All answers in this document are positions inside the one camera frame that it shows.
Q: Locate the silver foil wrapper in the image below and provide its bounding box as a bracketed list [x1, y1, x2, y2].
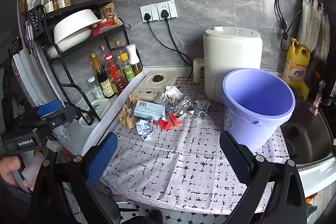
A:
[155, 93, 172, 112]
[179, 97, 194, 111]
[188, 100, 210, 119]

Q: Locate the red wrapper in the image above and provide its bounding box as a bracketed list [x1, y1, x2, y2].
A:
[158, 112, 183, 132]

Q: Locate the black metal dish rack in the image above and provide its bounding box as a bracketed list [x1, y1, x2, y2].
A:
[22, 0, 132, 127]

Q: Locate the brown-capped sauce bottle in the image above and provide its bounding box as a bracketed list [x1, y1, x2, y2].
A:
[99, 44, 111, 57]

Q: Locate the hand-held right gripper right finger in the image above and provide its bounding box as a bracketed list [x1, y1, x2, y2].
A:
[219, 131, 307, 224]

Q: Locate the green-labelled bottle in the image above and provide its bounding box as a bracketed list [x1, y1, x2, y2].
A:
[119, 53, 136, 83]

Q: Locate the printed snack packet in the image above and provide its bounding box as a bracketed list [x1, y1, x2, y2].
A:
[99, 3, 116, 21]

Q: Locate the black-patterned white table mat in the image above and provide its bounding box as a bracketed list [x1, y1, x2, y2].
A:
[101, 77, 290, 214]

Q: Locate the black perforated utensil holder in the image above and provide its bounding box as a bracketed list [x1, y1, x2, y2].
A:
[27, 5, 46, 39]

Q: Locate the pale blue packet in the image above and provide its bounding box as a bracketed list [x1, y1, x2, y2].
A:
[133, 100, 166, 121]

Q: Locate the white plate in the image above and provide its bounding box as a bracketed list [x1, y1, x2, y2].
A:
[46, 28, 93, 58]

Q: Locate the crumpled white paper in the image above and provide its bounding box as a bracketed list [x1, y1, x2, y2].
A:
[136, 119, 157, 141]
[165, 85, 185, 102]

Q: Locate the black hanging cable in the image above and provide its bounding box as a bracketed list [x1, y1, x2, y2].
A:
[275, 0, 302, 51]

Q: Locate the red-capped oil bottle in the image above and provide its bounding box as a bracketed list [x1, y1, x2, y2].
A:
[104, 53, 127, 95]

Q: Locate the purple plastic bucket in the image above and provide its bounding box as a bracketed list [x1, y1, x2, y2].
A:
[222, 68, 296, 151]

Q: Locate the cream air fryer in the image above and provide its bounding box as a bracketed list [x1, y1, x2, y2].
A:
[193, 26, 264, 104]

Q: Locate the white-capped oil dispenser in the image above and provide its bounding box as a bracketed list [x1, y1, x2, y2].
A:
[125, 44, 144, 77]

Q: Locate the small clear jar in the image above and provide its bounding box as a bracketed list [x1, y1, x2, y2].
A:
[87, 76, 105, 100]

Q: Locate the person's left hand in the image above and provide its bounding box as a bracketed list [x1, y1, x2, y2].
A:
[0, 156, 34, 191]

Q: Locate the yellow dish soap bottle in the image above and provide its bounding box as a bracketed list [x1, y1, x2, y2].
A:
[282, 38, 311, 83]

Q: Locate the person's left forearm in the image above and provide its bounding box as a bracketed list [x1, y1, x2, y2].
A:
[0, 181, 34, 224]

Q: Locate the yellow-capped clear bottle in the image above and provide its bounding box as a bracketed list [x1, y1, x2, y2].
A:
[113, 40, 128, 57]

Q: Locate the dark soy sauce bottle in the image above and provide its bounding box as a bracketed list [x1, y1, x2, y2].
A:
[88, 52, 116, 99]

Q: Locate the white wall socket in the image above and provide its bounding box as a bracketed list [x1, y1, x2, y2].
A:
[157, 0, 178, 21]
[140, 4, 158, 23]

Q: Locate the bunch of white plastic bags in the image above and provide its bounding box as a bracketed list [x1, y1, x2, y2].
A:
[297, 0, 332, 62]

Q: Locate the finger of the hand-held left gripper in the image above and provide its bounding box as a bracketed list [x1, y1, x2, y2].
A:
[16, 100, 63, 125]
[39, 106, 77, 133]

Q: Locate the large white bowl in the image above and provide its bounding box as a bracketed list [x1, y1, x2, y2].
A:
[54, 9, 103, 43]

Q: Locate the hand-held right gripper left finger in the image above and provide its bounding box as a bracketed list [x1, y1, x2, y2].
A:
[31, 132, 121, 224]

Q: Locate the small pink glass bottle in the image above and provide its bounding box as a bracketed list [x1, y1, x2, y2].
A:
[309, 81, 326, 116]

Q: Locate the black power cable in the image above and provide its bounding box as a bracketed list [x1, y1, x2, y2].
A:
[161, 9, 195, 88]
[144, 13, 195, 67]

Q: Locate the stainless steel sink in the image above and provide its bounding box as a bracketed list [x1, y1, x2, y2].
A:
[281, 101, 336, 169]

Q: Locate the red packet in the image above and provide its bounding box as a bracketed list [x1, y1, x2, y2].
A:
[91, 18, 123, 36]

